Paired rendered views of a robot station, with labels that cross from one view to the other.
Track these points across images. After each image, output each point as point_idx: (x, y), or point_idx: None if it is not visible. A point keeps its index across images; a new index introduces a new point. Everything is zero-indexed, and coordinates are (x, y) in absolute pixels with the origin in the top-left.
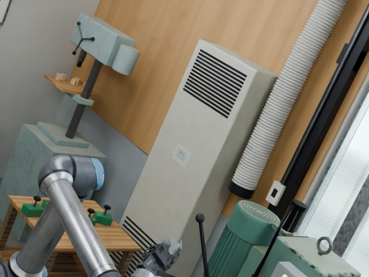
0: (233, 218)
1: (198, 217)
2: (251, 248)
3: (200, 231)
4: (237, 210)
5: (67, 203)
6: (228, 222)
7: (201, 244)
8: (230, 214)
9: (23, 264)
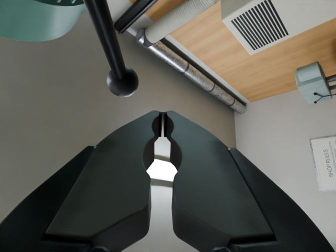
0: (23, 23)
1: (115, 94)
2: None
3: (114, 61)
4: (16, 37)
5: None
6: (58, 11)
7: (103, 18)
8: (62, 23)
9: None
